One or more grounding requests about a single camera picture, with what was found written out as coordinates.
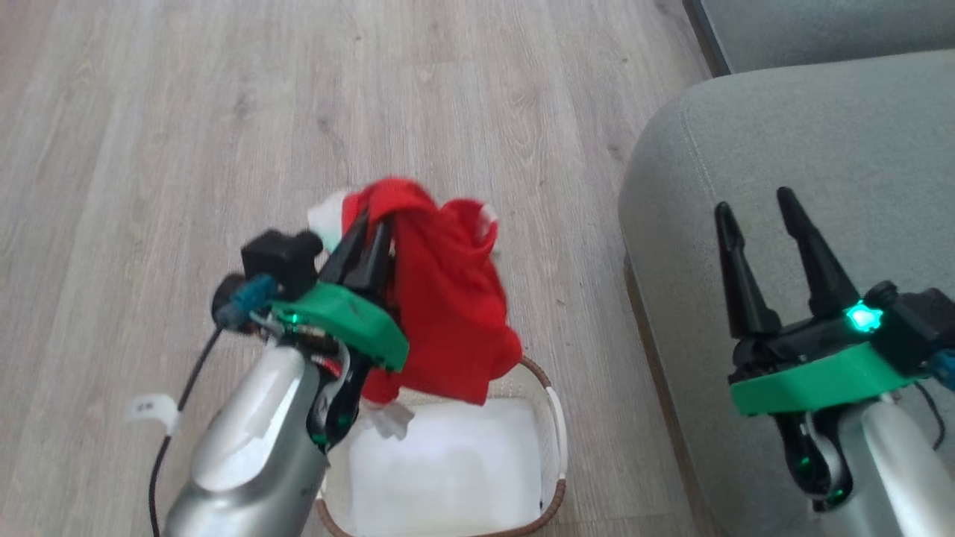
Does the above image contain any white laundry basket brown rim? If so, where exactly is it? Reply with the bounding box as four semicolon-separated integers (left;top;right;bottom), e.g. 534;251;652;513
314;357;568;537

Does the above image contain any red garment with white trim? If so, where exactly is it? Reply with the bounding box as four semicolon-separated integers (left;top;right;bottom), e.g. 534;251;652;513
307;177;524;441

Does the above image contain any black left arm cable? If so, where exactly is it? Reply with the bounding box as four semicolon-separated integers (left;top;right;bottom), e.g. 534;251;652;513
148;325;225;537

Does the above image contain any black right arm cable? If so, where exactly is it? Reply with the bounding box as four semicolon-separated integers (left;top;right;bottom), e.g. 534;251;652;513
913;379;947;453

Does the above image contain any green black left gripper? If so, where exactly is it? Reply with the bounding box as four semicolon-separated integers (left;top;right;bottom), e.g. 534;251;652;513
270;210;410;453

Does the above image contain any white cable tag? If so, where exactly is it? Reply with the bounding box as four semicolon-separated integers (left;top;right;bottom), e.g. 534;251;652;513
125;393;182;436

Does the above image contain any grey fabric sofa seat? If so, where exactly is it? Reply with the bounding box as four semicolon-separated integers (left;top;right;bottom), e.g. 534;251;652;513
617;48;955;537

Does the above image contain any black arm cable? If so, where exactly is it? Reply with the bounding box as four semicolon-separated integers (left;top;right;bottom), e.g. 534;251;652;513
913;379;947;453
148;325;225;537

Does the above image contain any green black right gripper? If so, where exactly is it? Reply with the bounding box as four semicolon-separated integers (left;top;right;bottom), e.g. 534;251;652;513
714;186;930;514

